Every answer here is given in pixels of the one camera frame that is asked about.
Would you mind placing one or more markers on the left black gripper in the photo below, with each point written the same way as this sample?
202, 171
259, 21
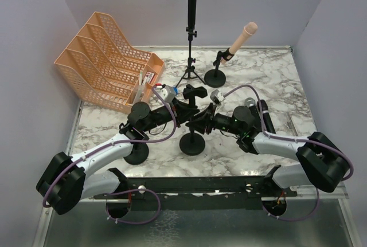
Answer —
181, 109

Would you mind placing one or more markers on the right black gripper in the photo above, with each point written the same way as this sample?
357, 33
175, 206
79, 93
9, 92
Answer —
209, 118

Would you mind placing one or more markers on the round-base mic stand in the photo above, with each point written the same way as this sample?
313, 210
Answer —
215, 78
138, 155
192, 143

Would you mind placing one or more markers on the black tripod mic stand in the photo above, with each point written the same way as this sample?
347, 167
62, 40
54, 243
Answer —
190, 72

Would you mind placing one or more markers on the beige microphone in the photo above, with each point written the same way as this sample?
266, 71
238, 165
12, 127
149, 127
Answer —
248, 31

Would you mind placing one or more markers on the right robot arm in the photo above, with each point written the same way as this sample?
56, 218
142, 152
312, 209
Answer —
320, 162

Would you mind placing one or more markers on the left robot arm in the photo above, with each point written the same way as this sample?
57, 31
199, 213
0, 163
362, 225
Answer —
70, 178

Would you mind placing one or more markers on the silver-head black microphone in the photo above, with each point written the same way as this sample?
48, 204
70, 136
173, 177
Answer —
251, 104

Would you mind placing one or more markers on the red white staple box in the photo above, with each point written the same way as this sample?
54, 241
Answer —
149, 77

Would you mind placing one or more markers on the white pen in organizer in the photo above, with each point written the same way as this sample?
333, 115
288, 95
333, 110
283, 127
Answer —
140, 86

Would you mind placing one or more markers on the black microphone far right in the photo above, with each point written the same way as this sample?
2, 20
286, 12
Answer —
266, 117

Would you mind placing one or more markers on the orange plastic file organizer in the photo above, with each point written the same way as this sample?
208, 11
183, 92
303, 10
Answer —
103, 68

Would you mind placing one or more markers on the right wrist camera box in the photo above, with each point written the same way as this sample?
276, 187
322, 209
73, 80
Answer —
217, 97

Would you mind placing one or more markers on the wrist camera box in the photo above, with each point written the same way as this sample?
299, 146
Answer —
166, 92
217, 97

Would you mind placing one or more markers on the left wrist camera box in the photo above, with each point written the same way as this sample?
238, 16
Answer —
166, 92

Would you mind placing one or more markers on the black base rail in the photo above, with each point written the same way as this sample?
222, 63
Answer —
196, 193

